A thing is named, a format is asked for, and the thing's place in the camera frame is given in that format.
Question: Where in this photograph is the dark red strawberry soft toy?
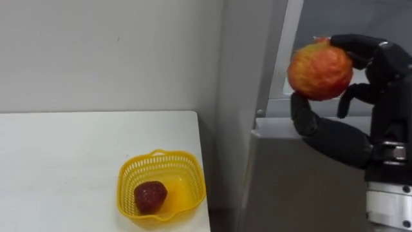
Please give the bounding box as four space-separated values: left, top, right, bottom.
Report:
133 180 168 216

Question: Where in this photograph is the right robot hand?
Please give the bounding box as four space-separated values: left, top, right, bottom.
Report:
290 34 412 186

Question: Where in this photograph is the white table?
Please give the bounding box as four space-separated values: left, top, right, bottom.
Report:
0 110 212 232

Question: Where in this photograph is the yellow plastic basket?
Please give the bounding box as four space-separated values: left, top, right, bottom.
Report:
116 148 207 229

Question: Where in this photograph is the orange-red fruit soft toy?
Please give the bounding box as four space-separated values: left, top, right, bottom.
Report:
286 36 354 102

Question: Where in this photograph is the grey fridge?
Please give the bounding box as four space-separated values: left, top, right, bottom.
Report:
236 0 412 232

